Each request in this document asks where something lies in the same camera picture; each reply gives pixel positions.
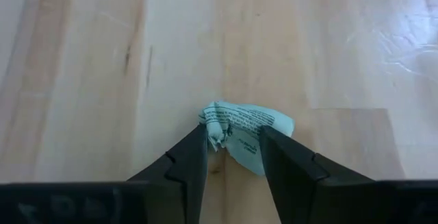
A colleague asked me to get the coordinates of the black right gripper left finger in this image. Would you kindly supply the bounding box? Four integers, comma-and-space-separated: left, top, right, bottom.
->
127, 123, 209, 224

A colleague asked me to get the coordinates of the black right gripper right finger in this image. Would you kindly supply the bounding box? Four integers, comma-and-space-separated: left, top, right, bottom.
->
258, 125, 374, 224

